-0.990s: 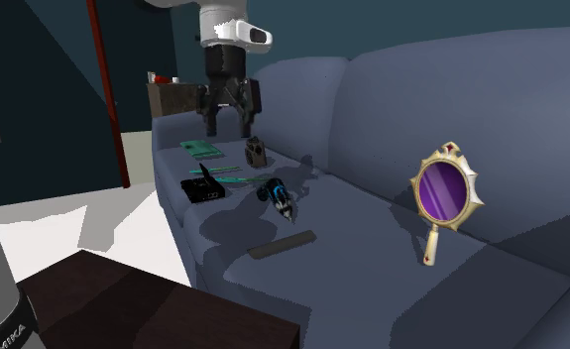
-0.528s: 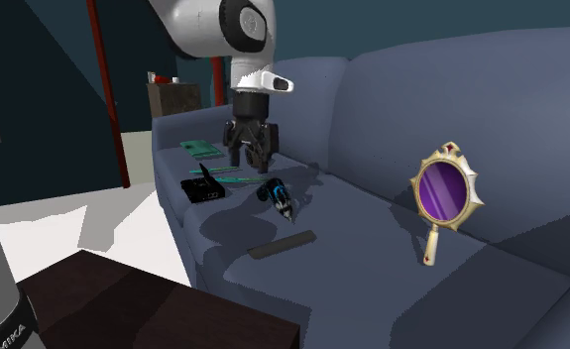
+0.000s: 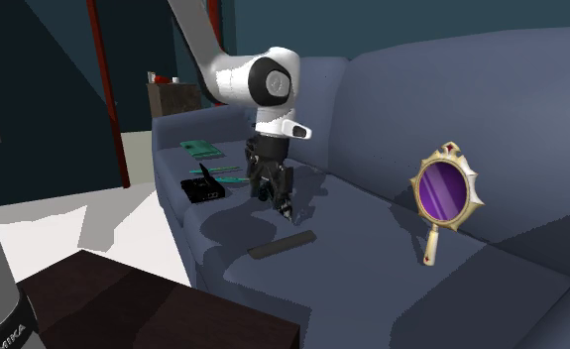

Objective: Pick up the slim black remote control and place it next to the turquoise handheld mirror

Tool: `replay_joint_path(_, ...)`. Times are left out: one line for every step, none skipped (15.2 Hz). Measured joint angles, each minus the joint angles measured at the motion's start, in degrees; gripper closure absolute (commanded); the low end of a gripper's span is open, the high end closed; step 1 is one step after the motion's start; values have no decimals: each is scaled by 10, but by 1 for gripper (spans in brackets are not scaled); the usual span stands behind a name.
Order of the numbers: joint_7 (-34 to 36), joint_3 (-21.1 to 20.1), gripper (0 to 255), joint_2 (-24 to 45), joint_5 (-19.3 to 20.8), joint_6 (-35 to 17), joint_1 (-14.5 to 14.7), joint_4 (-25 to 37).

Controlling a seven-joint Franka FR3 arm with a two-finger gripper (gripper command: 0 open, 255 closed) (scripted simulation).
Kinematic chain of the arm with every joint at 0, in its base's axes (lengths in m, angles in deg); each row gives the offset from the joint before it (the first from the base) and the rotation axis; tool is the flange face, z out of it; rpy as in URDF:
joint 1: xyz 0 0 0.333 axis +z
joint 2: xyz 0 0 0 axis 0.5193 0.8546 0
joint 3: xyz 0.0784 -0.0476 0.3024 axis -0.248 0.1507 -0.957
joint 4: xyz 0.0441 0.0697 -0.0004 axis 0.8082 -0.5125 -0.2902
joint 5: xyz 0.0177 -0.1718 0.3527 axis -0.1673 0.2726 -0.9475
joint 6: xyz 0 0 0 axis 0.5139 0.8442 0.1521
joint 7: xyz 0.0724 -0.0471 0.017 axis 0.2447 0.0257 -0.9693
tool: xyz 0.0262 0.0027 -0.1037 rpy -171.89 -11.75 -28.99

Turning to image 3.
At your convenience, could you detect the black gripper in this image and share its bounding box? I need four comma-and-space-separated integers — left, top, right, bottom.
244, 134, 296, 224

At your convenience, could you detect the black remote control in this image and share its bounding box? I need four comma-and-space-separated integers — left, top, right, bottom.
247, 229, 318, 261

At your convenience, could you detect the black open box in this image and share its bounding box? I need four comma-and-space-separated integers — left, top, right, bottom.
179, 163, 227, 204

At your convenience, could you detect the green book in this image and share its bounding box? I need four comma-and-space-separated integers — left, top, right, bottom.
178, 139, 224, 160

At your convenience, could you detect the blue-grey sofa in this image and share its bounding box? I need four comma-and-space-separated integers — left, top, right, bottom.
151, 26, 570, 349

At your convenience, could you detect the brown cabinet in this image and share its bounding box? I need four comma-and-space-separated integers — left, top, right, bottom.
146, 70, 203, 119

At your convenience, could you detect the dark robot stand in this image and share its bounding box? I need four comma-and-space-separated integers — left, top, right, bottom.
15, 248, 301, 349

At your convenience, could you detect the gold hand mirror purple glass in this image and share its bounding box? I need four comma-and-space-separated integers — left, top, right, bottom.
408, 141, 486, 267

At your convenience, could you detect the red post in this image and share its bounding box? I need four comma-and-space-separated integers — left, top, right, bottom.
85, 0, 132, 189

